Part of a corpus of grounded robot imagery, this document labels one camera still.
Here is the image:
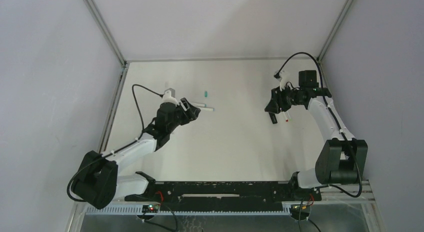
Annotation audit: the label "white pen red end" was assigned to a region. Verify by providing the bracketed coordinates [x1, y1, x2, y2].
[283, 112, 290, 122]

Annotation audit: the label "white pen blue end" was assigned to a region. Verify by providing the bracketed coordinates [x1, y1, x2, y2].
[197, 107, 215, 112]

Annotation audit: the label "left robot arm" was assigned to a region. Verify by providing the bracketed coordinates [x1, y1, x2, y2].
[67, 98, 201, 209]

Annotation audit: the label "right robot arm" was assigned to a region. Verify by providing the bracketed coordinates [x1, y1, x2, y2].
[264, 70, 368, 189]

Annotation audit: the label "white pen teal end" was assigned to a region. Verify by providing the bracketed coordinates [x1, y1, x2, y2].
[191, 102, 206, 107]

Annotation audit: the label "small circuit board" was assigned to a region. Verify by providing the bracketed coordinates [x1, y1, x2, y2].
[142, 204, 160, 214]

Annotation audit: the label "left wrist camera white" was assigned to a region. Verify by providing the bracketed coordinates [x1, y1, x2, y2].
[162, 88, 179, 105]

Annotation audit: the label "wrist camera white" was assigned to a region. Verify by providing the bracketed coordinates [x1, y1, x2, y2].
[162, 88, 179, 105]
[274, 70, 290, 91]

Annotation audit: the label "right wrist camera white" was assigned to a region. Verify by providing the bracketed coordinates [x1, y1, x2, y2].
[274, 70, 290, 91]

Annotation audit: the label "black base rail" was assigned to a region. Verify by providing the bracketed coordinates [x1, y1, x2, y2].
[124, 181, 312, 213]

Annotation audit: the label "aluminium frame rails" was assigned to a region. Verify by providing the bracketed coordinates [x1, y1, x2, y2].
[68, 174, 375, 224]

